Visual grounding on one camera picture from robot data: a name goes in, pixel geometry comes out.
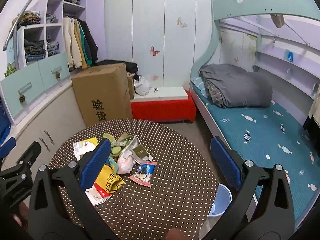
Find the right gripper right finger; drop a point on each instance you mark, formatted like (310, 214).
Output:
(262, 207)

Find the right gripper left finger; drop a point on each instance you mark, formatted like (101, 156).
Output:
(48, 217)

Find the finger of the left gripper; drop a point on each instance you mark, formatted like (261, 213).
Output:
(7, 147)

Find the red white paper packet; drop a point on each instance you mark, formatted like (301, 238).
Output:
(97, 195)

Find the yellow wrapper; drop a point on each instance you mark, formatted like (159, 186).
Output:
(108, 181)

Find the yellow white paper box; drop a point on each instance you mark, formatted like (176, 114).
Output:
(84, 146)

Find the pink plastic bag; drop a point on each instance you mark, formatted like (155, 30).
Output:
(125, 164)

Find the green fabric leaf toy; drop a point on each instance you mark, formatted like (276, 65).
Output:
(117, 145)

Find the blue snack bag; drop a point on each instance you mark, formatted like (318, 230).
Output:
(144, 173)

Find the green white carton box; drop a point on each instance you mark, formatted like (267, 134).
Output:
(137, 151)

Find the light blue trash bin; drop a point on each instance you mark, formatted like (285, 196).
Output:
(222, 200)

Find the white lower cabinet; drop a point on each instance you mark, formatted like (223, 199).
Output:
(54, 125)

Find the teal drawer cabinet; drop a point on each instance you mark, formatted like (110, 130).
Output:
(23, 89)

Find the teal patterned mattress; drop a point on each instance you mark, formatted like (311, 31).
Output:
(267, 136)

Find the polka dot tablecloth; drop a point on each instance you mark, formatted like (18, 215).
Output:
(176, 191)

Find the white cube shelf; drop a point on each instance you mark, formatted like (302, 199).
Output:
(49, 29)

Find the large cardboard box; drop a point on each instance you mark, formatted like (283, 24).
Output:
(102, 93)

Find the hanging clothes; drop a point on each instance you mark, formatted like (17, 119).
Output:
(80, 46)

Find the grey folded duvet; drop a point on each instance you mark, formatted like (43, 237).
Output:
(231, 86)

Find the red storage bench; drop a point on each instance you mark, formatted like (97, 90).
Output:
(165, 111)

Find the white plastic bag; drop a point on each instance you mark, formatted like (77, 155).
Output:
(142, 86)

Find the teal bunk bed frame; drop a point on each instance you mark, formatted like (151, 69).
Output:
(272, 38)

